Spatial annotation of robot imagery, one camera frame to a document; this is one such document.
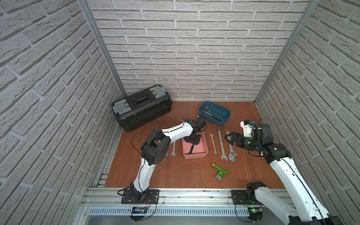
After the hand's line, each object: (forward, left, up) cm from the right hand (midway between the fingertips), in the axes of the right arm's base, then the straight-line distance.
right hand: (232, 138), depth 75 cm
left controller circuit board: (-28, +53, -22) cm, 64 cm away
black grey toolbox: (+26, +59, -2) cm, 64 cm away
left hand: (+9, +18, -17) cm, 26 cm away
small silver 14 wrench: (0, +6, -19) cm, 20 cm away
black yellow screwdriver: (+37, +4, -19) cm, 42 cm away
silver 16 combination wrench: (+1, +23, -19) cm, 30 cm away
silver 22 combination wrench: (-2, +1, -20) cm, 20 cm away
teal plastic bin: (+34, +1, -18) cm, 38 cm away
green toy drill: (-14, +8, -17) cm, 24 cm away
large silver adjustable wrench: (-2, -4, -19) cm, 19 cm away
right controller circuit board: (-33, -8, -20) cm, 39 cm away
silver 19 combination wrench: (+2, +34, -19) cm, 39 cm away
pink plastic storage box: (+2, +17, -18) cm, 25 cm away
